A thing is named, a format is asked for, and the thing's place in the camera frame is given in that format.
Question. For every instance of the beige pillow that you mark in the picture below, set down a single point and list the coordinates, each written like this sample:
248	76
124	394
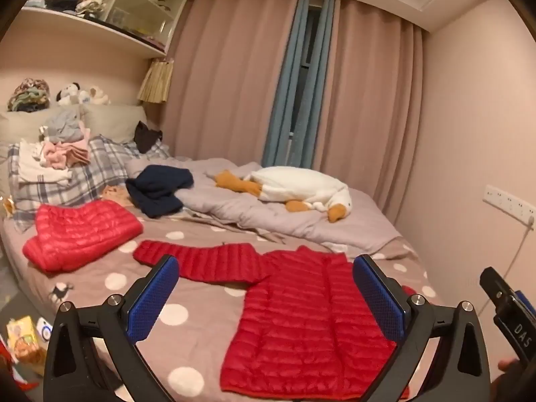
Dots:
115	123
21	127

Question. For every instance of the white goose plush toy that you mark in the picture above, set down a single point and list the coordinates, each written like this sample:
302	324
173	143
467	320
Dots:
293	184

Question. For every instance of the yellow box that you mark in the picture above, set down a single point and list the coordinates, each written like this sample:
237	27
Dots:
25	339

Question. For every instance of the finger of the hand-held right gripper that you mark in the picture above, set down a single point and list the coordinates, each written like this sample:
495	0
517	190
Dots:
493	282

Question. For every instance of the cream plush toy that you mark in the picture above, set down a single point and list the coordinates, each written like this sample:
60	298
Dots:
97	95

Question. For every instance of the window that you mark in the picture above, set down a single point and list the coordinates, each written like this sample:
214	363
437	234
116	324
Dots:
307	104

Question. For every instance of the white wall shelf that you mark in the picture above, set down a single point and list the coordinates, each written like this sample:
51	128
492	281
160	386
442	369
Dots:
75	23

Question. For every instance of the pile of clothes on shelf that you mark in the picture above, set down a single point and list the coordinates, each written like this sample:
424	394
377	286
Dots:
71	2

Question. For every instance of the peach cloth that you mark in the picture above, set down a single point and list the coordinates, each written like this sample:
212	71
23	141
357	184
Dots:
115	194

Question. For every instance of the blue curtain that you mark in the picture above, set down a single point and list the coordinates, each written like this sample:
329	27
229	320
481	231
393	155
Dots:
328	71
289	92

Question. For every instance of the pink curtain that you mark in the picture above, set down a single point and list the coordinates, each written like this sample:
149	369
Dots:
368	104
226	83

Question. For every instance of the white round gadget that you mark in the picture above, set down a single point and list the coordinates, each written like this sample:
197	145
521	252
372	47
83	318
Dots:
44	328

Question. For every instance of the straw fringe lampshade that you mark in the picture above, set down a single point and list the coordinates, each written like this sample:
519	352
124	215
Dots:
155	81

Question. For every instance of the person's right hand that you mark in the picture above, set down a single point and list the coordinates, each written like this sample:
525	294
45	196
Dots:
510	364

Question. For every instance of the navy garment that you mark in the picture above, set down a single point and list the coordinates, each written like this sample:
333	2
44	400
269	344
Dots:
159	188

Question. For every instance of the grey duvet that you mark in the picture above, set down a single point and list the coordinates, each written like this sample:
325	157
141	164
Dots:
234	211

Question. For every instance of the black garment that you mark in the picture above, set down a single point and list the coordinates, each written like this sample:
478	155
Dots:
147	138

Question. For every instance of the polka-dot bed sheet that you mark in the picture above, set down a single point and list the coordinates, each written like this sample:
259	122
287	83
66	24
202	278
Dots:
201	299

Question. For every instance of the white wall power strip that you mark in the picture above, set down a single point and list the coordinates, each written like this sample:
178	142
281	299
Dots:
508	203

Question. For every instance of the white garment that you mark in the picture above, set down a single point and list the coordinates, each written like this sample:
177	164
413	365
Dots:
35	167

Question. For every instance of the red down jacket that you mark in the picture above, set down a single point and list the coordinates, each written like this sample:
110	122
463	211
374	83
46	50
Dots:
79	230
301	326

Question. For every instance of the folded red down jacket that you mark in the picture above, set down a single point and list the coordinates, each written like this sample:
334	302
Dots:
79	230

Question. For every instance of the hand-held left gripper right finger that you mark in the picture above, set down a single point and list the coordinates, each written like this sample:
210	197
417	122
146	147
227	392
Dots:
379	297

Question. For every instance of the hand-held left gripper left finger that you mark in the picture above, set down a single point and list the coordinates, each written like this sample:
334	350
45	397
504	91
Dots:
153	297

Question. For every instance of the grey garment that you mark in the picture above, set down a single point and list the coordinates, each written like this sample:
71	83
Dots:
65	127

